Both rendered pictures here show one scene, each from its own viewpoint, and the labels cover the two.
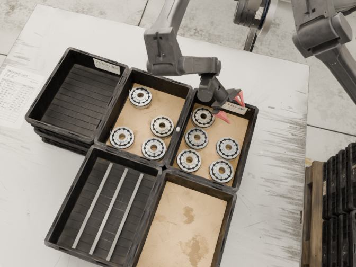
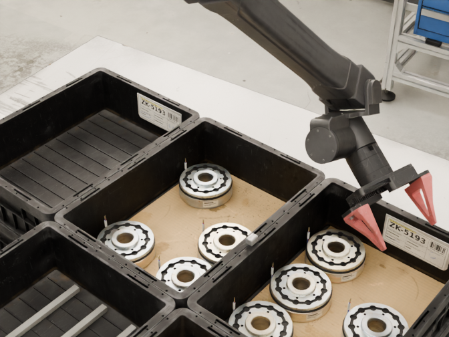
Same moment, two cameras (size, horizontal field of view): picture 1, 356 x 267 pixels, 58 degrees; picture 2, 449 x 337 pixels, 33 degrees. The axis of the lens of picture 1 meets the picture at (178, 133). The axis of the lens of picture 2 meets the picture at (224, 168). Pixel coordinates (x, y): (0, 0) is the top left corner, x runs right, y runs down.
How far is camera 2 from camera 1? 57 cm
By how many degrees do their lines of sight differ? 32
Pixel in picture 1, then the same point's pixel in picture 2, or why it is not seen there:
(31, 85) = not seen: hidden behind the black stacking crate
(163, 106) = (252, 216)
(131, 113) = (172, 211)
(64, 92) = (57, 147)
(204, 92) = (321, 137)
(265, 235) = not seen: outside the picture
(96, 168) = (39, 289)
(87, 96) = (97, 162)
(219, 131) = (367, 295)
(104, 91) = not seen: hidden behind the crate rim
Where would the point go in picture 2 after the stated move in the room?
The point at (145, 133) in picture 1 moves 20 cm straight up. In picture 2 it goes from (185, 253) to (182, 164)
